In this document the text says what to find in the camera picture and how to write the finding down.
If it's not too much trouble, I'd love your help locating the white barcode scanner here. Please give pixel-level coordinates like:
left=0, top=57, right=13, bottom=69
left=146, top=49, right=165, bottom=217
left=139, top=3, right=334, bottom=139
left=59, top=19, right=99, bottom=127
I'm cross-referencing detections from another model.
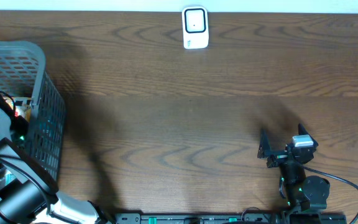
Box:
left=181, top=6, right=209, bottom=49

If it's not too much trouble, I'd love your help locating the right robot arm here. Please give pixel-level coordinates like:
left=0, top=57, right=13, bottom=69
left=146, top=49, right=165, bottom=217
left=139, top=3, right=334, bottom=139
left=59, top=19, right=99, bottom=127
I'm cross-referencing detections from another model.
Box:
left=257, top=124, right=330, bottom=223

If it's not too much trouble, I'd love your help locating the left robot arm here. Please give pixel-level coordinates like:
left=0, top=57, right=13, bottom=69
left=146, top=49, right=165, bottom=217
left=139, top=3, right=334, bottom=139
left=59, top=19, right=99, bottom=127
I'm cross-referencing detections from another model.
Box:
left=0, top=91, right=115, bottom=224

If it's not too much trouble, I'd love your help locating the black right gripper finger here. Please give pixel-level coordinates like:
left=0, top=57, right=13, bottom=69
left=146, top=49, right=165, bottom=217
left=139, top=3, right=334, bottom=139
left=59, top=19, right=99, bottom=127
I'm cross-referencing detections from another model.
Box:
left=259, top=129, right=270, bottom=152
left=298, top=123, right=315, bottom=145

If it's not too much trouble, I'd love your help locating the grey plastic basket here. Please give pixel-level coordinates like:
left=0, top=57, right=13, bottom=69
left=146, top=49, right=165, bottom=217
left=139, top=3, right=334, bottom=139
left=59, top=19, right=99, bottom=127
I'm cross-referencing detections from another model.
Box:
left=0, top=41, right=66, bottom=182

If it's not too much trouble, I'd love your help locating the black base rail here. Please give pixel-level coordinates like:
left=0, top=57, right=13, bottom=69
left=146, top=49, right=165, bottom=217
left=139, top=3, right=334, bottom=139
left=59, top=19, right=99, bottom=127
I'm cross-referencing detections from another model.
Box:
left=114, top=210, right=347, bottom=224

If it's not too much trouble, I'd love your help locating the wet wipes pack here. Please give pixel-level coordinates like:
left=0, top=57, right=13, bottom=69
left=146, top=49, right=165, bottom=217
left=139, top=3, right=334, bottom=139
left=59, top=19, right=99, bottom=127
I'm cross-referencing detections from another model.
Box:
left=13, top=97, right=32, bottom=122

